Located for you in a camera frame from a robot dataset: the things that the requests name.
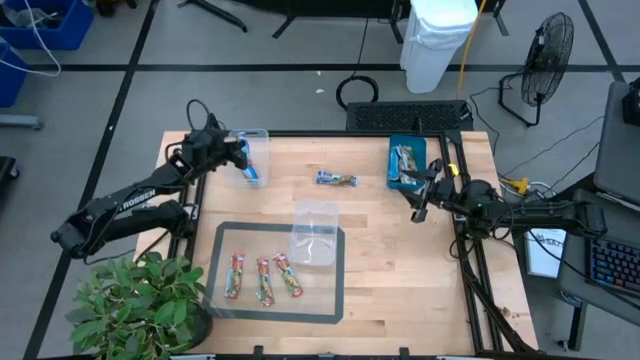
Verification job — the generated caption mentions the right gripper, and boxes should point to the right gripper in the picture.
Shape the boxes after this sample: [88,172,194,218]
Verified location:
[399,159,464,224]

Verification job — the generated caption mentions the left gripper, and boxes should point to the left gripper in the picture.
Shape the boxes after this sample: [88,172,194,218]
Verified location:
[197,128,247,172]

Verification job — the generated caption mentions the red granola bar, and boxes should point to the red granola bar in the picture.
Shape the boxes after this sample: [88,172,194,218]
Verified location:
[272,252,305,299]
[224,251,247,300]
[255,256,276,308]

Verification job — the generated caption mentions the clear plastic bin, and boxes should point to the clear plastic bin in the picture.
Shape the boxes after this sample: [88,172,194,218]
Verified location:
[227,128,271,189]
[288,200,341,267]

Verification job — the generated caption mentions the teal plastic bin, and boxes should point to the teal plastic bin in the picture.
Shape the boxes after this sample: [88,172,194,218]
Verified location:
[386,133,428,192]

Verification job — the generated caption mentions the black vented case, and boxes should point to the black vented case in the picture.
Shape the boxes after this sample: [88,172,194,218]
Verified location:
[345,99,475,134]

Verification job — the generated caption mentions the white trash can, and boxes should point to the white trash can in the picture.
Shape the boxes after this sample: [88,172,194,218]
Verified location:
[398,0,480,95]

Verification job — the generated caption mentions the white paper sign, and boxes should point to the white paper sign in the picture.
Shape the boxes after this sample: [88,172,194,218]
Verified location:
[524,227,569,279]

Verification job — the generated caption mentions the black partition panel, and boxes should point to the black partition panel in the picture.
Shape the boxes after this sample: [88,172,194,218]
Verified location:
[177,0,509,44]

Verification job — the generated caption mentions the potted green plant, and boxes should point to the potted green plant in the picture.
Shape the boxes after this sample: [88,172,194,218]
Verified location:
[64,251,215,360]

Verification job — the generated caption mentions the black floor fan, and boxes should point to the black floor fan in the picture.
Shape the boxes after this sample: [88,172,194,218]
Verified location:
[497,11,575,128]

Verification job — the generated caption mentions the dark grey desk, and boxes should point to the dark grey desk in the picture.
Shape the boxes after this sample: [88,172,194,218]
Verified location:
[557,188,640,351]

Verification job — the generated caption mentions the blue storage bin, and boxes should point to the blue storage bin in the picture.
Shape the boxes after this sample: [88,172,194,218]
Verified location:
[0,0,95,52]
[0,42,31,109]

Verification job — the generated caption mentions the black keyboard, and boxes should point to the black keyboard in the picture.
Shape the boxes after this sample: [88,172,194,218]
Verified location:
[583,230,640,300]

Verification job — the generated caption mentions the grey metal bar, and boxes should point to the grey metal bar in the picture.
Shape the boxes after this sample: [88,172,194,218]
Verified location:
[0,114,44,130]

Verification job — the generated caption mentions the black desk device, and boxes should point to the black desk device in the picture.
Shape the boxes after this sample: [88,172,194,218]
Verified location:
[622,77,640,127]

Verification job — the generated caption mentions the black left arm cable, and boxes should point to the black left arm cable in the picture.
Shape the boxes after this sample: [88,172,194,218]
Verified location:
[186,98,214,134]

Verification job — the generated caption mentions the black aluminium table frame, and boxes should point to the black aluminium table frame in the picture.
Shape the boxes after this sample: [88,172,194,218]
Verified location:
[168,112,504,354]

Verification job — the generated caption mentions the yellow cable connector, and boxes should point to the yellow cable connector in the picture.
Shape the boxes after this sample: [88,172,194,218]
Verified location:
[508,176,532,196]

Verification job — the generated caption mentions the coiled black cable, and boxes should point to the coiled black cable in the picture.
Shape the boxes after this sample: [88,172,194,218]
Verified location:
[335,17,380,111]

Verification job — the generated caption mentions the black cable bundle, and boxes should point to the black cable bundle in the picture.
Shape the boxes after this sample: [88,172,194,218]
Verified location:
[452,234,539,354]

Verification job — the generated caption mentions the yellow cable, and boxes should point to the yellow cable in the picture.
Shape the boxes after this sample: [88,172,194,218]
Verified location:
[456,0,490,100]

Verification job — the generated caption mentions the white cable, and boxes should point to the white cable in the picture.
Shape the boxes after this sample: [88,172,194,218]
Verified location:
[0,0,62,78]

